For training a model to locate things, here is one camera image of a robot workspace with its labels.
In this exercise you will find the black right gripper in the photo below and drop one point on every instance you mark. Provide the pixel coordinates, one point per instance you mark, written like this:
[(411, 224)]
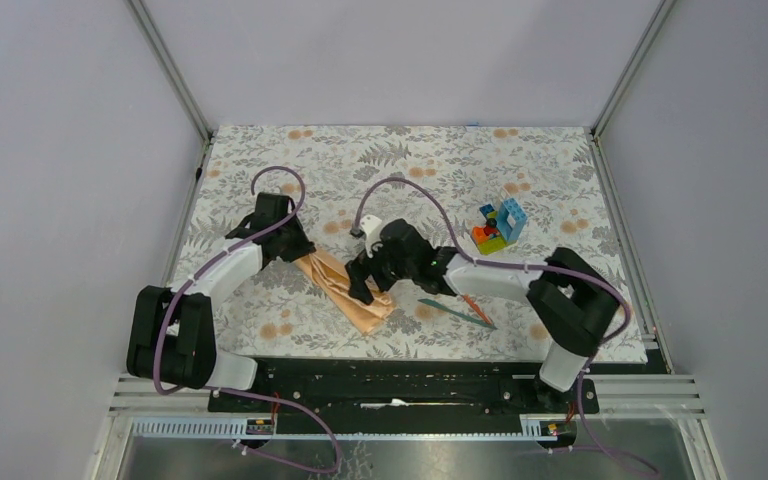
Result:
[(360, 269)]

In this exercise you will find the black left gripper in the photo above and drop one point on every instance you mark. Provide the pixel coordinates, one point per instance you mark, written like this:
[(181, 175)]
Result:
[(303, 245)]

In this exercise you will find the peach satin napkin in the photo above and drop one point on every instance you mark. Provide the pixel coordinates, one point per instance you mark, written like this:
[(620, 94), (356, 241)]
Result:
[(330, 275)]

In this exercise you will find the orange plastic fork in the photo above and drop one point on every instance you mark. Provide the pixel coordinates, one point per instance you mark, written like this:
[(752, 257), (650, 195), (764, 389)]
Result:
[(477, 310)]

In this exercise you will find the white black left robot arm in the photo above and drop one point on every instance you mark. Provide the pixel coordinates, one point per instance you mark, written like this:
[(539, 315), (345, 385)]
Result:
[(173, 338)]

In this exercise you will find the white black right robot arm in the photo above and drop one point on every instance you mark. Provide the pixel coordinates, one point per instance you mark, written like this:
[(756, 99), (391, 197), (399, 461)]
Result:
[(572, 301)]

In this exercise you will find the colourful toy brick pile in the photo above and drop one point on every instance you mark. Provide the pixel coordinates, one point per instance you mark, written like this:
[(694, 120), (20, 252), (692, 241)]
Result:
[(503, 225)]

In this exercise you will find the floral patterned table mat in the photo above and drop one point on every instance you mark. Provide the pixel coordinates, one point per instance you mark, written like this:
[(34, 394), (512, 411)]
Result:
[(436, 178)]

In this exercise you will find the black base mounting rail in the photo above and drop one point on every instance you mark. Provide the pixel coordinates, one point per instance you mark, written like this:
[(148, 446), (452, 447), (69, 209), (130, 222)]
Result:
[(420, 397)]

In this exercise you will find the left aluminium frame post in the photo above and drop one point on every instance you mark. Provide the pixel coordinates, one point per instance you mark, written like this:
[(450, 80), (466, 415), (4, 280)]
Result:
[(155, 41)]

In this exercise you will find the aluminium frame post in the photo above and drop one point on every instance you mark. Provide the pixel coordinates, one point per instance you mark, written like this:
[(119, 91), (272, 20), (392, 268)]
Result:
[(650, 34), (155, 41)]

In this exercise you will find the right aluminium frame post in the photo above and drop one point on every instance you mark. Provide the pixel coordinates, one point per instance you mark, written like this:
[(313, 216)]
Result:
[(650, 34)]

